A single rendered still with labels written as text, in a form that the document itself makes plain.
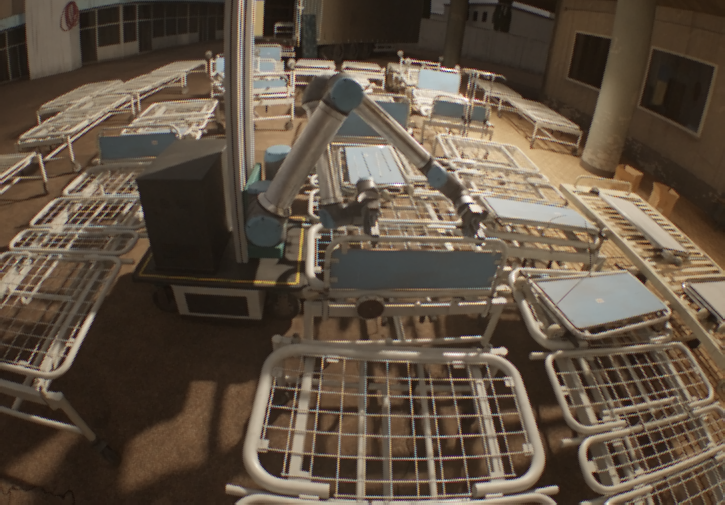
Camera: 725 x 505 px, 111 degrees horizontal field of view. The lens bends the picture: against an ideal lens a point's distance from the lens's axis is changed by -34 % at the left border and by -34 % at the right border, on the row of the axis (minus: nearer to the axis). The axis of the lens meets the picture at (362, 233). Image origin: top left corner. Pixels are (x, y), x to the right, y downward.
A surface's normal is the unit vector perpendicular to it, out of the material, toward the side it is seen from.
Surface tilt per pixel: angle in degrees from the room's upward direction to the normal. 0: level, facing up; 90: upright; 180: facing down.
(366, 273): 90
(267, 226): 94
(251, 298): 90
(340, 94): 83
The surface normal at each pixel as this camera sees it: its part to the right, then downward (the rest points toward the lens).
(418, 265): 0.10, 0.53
